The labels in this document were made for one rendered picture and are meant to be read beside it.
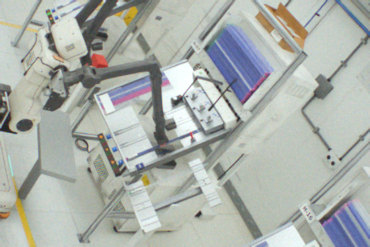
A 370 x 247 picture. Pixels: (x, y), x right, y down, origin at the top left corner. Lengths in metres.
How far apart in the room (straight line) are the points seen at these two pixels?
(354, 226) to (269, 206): 2.24
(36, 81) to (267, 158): 2.73
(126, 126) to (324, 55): 2.10
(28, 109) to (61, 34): 0.48
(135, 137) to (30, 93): 0.83
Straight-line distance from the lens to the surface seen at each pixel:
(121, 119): 3.49
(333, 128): 4.60
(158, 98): 2.96
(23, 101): 2.95
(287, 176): 4.81
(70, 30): 2.76
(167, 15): 4.48
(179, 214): 4.01
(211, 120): 3.34
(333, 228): 2.84
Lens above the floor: 2.58
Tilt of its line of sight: 28 degrees down
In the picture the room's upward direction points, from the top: 40 degrees clockwise
